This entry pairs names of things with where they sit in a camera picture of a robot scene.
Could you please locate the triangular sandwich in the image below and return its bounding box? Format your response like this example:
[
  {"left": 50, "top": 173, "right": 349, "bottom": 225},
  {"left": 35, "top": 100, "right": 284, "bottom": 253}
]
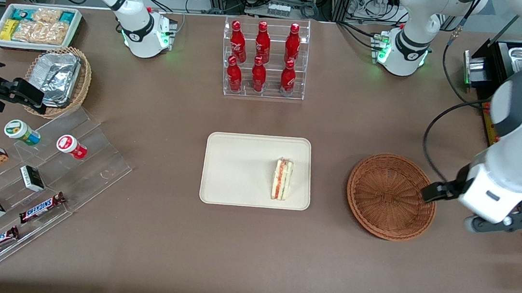
[{"left": 270, "top": 156, "right": 295, "bottom": 201}]

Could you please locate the aluminium foil tray stack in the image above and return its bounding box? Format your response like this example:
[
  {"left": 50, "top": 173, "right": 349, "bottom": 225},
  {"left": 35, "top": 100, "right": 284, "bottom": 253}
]
[{"left": 27, "top": 49, "right": 82, "bottom": 110}]

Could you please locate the brown wicker basket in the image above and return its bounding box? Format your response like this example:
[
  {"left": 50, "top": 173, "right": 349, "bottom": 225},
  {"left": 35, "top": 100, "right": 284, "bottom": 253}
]
[{"left": 342, "top": 149, "right": 441, "bottom": 246}]

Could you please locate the light wicker basket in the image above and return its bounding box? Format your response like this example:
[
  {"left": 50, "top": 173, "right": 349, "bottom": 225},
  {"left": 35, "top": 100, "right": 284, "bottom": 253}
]
[{"left": 21, "top": 42, "right": 95, "bottom": 123}]

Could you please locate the cream plastic tray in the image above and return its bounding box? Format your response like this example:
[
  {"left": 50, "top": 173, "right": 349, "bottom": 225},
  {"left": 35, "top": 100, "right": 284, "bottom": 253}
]
[{"left": 198, "top": 128, "right": 317, "bottom": 215}]

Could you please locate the green lid snack cup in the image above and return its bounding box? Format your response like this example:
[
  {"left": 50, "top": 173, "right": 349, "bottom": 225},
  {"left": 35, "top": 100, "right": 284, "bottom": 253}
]
[{"left": 3, "top": 118, "right": 43, "bottom": 147}]

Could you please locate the yellow snack pack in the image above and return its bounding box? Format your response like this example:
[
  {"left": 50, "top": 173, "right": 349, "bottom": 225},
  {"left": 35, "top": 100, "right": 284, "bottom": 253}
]
[{"left": 0, "top": 18, "right": 20, "bottom": 42}]

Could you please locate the red lid snack cup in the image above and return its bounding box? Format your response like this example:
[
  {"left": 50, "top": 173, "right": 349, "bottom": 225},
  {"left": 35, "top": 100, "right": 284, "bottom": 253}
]
[{"left": 55, "top": 133, "right": 89, "bottom": 161}]

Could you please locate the large clear nut bag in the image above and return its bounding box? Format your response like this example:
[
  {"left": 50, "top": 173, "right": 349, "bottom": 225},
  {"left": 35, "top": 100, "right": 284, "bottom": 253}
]
[{"left": 12, "top": 18, "right": 69, "bottom": 46}]

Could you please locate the white plastic snack bin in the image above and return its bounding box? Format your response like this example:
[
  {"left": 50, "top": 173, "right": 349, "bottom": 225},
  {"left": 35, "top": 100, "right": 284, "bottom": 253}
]
[{"left": 0, "top": 0, "right": 84, "bottom": 56}]

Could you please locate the small clear nut bag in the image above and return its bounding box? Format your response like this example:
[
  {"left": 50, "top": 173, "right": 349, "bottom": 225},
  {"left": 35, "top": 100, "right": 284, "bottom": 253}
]
[{"left": 32, "top": 7, "right": 62, "bottom": 25}]

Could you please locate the clear acrylic stepped shelf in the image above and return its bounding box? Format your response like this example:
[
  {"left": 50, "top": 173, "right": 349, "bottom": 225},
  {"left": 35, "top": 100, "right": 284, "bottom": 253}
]
[{"left": 0, "top": 97, "right": 139, "bottom": 284}]

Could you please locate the black box machine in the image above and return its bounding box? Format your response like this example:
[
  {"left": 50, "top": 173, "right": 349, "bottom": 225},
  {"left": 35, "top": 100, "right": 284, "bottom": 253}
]
[{"left": 454, "top": 35, "right": 522, "bottom": 150}]

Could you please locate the red drink bottle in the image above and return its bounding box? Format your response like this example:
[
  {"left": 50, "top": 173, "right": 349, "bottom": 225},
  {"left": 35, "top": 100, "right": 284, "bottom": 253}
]
[
  {"left": 225, "top": 55, "right": 245, "bottom": 93},
  {"left": 279, "top": 58, "right": 298, "bottom": 96},
  {"left": 249, "top": 56, "right": 269, "bottom": 94},
  {"left": 283, "top": 22, "right": 303, "bottom": 66},
  {"left": 253, "top": 21, "right": 274, "bottom": 64},
  {"left": 228, "top": 20, "right": 250, "bottom": 63}
]

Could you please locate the clear acrylic bottle rack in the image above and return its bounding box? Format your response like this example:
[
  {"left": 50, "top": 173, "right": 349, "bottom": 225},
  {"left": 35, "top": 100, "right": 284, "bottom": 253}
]
[{"left": 217, "top": 11, "right": 313, "bottom": 104}]

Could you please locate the white power strip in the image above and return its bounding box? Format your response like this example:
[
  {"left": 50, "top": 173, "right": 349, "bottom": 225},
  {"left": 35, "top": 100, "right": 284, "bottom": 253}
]
[{"left": 266, "top": 2, "right": 292, "bottom": 17}]

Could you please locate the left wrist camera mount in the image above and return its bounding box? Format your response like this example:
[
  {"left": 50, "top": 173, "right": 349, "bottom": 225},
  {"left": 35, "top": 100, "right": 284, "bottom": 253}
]
[{"left": 465, "top": 206, "right": 522, "bottom": 238}]

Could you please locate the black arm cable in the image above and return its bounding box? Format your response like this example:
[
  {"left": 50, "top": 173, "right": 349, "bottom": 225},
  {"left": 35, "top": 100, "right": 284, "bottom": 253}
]
[{"left": 420, "top": 0, "right": 505, "bottom": 187}]

